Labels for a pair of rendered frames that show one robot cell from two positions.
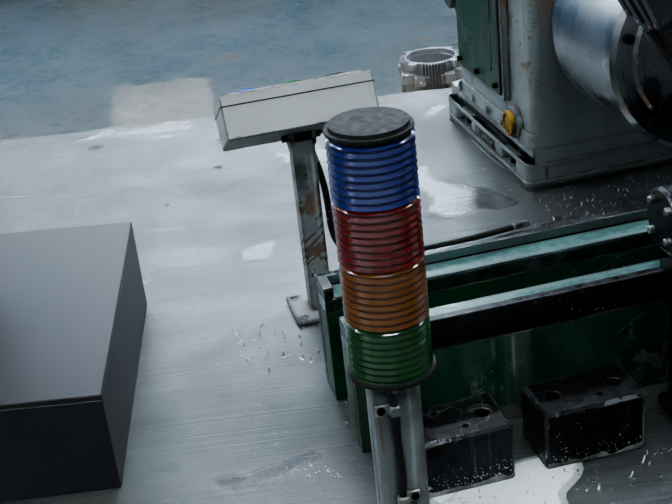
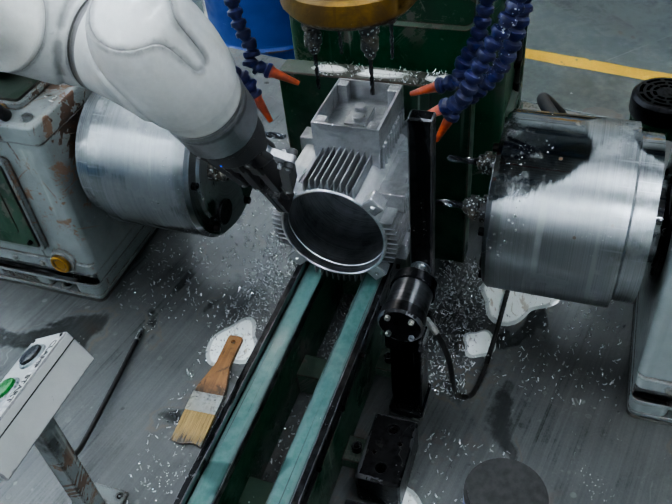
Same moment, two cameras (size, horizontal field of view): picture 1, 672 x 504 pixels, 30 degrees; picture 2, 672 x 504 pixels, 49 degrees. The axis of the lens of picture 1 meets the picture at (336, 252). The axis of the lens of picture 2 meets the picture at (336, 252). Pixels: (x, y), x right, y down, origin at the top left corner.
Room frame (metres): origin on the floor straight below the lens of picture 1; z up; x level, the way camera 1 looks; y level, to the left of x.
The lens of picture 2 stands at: (0.71, 0.24, 1.72)
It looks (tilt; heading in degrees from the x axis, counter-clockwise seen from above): 43 degrees down; 305
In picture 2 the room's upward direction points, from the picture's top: 7 degrees counter-clockwise
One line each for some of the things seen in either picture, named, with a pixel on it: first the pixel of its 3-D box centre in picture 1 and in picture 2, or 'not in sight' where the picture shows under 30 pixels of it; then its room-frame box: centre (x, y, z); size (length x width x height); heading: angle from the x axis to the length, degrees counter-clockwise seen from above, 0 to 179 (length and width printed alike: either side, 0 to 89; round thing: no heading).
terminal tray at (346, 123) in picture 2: not in sight; (359, 124); (1.18, -0.54, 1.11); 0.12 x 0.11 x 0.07; 101
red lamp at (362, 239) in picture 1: (378, 225); not in sight; (0.77, -0.03, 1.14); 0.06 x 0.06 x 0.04
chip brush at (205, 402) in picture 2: not in sight; (212, 387); (1.28, -0.21, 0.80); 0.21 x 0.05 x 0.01; 105
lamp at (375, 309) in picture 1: (383, 284); not in sight; (0.77, -0.03, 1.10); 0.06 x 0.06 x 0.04
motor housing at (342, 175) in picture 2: not in sight; (355, 191); (1.18, -0.50, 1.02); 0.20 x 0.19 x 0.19; 101
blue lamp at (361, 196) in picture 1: (372, 164); not in sight; (0.77, -0.03, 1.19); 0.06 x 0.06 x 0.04
